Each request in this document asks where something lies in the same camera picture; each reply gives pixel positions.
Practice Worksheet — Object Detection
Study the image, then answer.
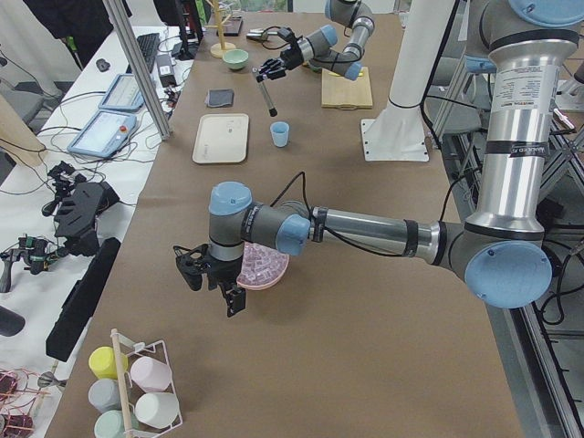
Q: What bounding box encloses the aluminium frame post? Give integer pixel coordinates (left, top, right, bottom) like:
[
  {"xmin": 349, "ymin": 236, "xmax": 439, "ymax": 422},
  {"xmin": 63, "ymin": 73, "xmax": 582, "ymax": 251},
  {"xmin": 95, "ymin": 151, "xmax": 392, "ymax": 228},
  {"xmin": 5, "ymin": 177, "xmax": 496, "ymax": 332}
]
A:
[{"xmin": 102, "ymin": 0, "xmax": 171, "ymax": 141}]

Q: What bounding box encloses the white wire cup rack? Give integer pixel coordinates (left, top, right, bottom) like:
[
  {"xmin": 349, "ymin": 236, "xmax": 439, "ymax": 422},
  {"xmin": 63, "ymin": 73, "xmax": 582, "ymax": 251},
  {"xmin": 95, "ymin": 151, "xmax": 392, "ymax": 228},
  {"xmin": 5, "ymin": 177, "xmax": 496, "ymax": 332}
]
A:
[{"xmin": 110, "ymin": 328, "xmax": 183, "ymax": 437}]

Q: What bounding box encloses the grey folded cloth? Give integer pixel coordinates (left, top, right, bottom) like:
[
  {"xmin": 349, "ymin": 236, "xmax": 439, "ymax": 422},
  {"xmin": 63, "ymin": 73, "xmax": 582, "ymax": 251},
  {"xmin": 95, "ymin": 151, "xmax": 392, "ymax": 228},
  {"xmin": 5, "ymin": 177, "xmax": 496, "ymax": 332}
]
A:
[{"xmin": 205, "ymin": 89, "xmax": 235, "ymax": 108}]

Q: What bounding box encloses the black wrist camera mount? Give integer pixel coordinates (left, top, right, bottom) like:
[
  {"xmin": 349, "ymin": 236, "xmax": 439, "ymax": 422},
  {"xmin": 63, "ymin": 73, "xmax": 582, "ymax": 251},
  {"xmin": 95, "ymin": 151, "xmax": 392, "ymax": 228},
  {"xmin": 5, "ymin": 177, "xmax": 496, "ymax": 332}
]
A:
[{"xmin": 172, "ymin": 244, "xmax": 208, "ymax": 291}]

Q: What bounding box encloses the light blue plastic cup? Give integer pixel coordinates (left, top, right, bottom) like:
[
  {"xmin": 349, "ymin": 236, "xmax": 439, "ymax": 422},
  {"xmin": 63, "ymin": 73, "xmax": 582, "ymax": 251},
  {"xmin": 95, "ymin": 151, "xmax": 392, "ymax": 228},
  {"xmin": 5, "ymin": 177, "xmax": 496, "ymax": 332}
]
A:
[{"xmin": 270, "ymin": 121, "xmax": 290, "ymax": 148}]

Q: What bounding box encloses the mint green bowl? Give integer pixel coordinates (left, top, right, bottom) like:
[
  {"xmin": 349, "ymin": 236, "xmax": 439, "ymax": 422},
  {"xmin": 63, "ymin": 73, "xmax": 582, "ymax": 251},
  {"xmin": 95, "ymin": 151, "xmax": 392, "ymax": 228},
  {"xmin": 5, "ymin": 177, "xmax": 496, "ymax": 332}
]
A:
[{"xmin": 222, "ymin": 48, "xmax": 249, "ymax": 71}]

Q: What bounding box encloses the pink bowl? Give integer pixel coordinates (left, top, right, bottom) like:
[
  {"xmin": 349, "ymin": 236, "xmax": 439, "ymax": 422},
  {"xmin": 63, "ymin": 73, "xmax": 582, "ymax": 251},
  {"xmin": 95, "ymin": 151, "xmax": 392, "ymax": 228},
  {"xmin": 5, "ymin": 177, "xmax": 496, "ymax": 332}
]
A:
[{"xmin": 235, "ymin": 241, "xmax": 290, "ymax": 291}]

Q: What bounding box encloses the grey cup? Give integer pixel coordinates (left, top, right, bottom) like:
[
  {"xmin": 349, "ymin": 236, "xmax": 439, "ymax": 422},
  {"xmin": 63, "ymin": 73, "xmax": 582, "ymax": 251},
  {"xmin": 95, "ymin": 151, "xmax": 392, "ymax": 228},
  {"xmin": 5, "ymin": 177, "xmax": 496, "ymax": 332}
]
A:
[{"xmin": 88, "ymin": 379, "xmax": 121, "ymax": 413}]

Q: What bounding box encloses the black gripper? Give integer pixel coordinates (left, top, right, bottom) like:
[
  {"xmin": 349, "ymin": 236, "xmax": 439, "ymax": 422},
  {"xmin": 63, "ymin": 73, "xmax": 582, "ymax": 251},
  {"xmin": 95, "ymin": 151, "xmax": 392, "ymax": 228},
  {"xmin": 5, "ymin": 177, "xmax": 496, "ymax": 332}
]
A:
[
  {"xmin": 252, "ymin": 42, "xmax": 304, "ymax": 82},
  {"xmin": 207, "ymin": 257, "xmax": 246, "ymax": 318}
]

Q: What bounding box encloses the white cup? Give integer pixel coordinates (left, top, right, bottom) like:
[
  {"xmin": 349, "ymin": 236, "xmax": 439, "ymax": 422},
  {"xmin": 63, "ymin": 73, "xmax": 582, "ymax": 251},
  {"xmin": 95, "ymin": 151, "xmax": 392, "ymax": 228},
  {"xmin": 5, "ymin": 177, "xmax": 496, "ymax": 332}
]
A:
[{"xmin": 134, "ymin": 392, "xmax": 180, "ymax": 429}]

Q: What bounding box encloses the steel ice scoop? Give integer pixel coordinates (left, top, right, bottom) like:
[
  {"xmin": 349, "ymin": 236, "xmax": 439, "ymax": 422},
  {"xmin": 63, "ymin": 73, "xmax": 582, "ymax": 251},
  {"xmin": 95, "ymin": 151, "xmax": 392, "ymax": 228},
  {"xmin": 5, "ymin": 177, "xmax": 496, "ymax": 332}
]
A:
[{"xmin": 246, "ymin": 28, "xmax": 277, "ymax": 42}]

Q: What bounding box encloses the mint green cup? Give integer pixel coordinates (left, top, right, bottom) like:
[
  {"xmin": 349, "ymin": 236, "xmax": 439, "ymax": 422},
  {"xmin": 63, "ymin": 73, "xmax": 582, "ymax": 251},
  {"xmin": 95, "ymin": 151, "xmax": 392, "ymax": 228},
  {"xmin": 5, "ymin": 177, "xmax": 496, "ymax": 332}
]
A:
[{"xmin": 93, "ymin": 410, "xmax": 125, "ymax": 438}]

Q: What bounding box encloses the wooden mug tree stand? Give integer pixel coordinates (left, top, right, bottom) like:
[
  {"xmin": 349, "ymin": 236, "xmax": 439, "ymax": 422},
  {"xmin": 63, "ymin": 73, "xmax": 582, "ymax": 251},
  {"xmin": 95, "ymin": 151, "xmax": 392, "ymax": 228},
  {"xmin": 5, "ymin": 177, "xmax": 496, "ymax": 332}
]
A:
[{"xmin": 206, "ymin": 0, "xmax": 236, "ymax": 59}]

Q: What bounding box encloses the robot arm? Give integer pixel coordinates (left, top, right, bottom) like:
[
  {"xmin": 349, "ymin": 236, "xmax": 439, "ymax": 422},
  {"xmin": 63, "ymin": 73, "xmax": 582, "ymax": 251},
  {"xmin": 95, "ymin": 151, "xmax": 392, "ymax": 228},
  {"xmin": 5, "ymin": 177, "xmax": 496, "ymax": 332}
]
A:
[
  {"xmin": 214, "ymin": 1, "xmax": 375, "ymax": 256},
  {"xmin": 198, "ymin": 1, "xmax": 583, "ymax": 315}
]

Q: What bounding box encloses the pink cup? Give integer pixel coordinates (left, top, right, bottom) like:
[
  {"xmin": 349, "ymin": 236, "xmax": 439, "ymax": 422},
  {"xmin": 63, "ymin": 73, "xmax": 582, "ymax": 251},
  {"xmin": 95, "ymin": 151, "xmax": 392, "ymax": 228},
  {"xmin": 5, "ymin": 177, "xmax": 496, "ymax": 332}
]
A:
[{"xmin": 130, "ymin": 357, "xmax": 172, "ymax": 392}]

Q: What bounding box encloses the steel muddler black tip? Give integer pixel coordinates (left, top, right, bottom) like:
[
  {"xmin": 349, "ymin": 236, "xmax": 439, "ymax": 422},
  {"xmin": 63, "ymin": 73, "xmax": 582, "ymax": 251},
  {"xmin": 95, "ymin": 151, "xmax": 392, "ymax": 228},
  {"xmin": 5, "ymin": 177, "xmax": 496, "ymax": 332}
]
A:
[{"xmin": 255, "ymin": 74, "xmax": 278, "ymax": 118}]

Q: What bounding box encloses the cream rabbit tray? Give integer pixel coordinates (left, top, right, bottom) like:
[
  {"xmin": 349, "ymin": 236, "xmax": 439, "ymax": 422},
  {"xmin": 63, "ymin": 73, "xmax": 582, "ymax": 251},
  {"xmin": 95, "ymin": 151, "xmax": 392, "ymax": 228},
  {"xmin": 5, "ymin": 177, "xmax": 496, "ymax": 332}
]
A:
[{"xmin": 192, "ymin": 113, "xmax": 249, "ymax": 164}]

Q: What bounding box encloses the wooden cutting board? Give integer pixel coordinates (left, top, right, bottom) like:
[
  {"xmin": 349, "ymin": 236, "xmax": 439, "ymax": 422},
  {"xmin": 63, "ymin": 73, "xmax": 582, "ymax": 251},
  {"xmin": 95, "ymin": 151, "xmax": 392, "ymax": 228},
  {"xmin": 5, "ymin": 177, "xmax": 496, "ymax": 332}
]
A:
[{"xmin": 321, "ymin": 67, "xmax": 373, "ymax": 110}]

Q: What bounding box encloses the black keyboard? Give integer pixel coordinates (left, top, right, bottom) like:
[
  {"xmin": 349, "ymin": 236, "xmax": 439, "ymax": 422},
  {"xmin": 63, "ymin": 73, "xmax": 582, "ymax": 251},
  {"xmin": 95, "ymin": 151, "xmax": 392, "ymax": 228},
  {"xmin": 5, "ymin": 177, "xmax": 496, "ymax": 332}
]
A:
[{"xmin": 136, "ymin": 33, "xmax": 160, "ymax": 73}]

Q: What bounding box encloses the black computer mouse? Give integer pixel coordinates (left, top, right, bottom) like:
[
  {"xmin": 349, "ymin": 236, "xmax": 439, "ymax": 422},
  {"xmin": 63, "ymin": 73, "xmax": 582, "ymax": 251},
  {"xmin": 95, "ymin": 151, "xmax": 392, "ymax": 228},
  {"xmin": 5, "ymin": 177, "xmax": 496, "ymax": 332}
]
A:
[{"xmin": 96, "ymin": 58, "xmax": 110, "ymax": 72}]

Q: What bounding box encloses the black power adapter box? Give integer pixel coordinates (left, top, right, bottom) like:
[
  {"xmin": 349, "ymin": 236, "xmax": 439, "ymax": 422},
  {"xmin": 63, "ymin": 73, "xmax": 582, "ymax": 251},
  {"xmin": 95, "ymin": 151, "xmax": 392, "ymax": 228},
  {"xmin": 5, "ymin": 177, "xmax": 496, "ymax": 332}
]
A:
[{"xmin": 156, "ymin": 54, "xmax": 177, "ymax": 88}]

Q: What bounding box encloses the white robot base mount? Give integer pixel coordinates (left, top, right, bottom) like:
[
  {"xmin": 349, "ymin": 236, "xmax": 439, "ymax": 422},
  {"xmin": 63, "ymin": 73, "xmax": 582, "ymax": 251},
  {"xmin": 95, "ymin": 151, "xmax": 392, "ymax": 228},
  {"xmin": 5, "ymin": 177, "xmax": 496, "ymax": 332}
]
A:
[{"xmin": 361, "ymin": 0, "xmax": 457, "ymax": 162}]

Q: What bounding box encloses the black long box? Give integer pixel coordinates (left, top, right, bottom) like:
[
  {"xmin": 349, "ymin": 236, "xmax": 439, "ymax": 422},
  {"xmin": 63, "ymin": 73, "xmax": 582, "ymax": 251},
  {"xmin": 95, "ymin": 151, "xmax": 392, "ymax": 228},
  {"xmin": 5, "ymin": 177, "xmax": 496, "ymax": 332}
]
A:
[{"xmin": 46, "ymin": 237, "xmax": 120, "ymax": 362}]

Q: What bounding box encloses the yellow cup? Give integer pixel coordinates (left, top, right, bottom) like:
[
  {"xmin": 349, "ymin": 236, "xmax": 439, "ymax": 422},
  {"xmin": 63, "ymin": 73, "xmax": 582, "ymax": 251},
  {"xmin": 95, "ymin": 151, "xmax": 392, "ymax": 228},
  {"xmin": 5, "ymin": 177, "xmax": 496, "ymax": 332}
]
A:
[{"xmin": 89, "ymin": 346, "xmax": 118, "ymax": 380}]

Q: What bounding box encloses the blue teach pendant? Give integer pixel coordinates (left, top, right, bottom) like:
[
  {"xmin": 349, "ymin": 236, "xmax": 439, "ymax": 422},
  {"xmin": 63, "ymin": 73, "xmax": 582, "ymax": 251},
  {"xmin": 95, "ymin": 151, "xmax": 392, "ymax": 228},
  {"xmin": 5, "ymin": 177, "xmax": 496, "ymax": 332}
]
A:
[
  {"xmin": 99, "ymin": 74, "xmax": 144, "ymax": 112},
  {"xmin": 67, "ymin": 110, "xmax": 137, "ymax": 158}
]

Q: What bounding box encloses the clear ice cubes pile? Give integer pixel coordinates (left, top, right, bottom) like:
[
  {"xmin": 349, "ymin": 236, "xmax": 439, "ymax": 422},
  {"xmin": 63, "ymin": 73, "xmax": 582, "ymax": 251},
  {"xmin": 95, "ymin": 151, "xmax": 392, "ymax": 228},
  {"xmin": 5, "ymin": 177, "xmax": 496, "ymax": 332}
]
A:
[{"xmin": 240, "ymin": 241, "xmax": 287, "ymax": 283}]

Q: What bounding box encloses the black angular device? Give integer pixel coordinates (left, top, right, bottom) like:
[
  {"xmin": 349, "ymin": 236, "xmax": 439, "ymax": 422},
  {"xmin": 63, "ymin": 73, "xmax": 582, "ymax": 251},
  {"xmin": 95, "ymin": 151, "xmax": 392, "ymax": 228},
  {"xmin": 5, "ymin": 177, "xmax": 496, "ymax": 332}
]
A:
[{"xmin": 41, "ymin": 161, "xmax": 120, "ymax": 256}]

